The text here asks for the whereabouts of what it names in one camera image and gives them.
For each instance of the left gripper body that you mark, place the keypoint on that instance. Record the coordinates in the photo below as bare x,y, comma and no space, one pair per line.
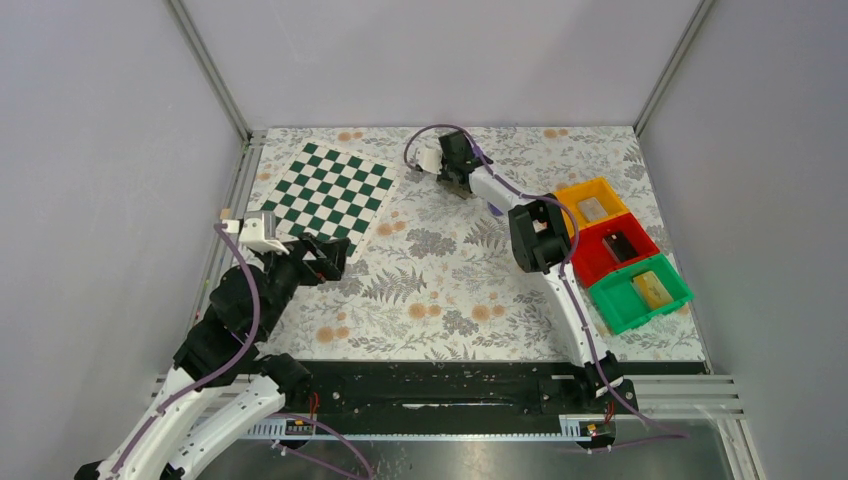
294,264

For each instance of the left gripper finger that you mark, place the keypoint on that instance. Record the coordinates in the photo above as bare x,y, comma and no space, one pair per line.
330,269
333,251

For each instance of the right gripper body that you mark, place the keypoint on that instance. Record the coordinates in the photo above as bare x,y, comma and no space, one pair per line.
446,168

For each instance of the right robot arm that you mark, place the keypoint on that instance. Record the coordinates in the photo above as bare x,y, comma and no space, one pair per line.
542,247

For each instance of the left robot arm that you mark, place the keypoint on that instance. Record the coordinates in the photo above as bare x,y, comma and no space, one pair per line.
219,385

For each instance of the purple cylinder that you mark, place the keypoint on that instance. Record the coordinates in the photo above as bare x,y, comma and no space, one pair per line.
496,212

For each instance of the green white chessboard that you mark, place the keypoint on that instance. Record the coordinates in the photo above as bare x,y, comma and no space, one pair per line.
331,192

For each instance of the floral table mat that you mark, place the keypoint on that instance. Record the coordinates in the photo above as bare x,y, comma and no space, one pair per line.
437,280

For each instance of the silver item in yellow bin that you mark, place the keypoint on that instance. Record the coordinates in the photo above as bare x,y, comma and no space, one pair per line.
592,209

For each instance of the yellow bin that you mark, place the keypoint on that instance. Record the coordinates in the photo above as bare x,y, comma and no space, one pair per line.
598,187

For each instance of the red bin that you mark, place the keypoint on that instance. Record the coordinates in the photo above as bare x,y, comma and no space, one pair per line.
592,262

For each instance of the black item in red bin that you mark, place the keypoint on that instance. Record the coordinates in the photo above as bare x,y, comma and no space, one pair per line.
619,247

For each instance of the yellow item in green bin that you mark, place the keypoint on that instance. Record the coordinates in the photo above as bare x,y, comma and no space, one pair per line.
651,290

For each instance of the green bin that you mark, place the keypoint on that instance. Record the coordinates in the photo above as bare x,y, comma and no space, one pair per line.
623,309

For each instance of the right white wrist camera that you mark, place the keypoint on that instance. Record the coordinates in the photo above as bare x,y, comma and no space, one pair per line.
429,160

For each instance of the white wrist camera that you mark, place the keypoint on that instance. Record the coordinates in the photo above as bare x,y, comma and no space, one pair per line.
429,160
256,231

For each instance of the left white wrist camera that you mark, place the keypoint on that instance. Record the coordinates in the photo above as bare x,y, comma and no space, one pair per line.
256,231

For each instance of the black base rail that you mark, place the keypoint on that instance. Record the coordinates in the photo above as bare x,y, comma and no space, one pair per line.
447,401

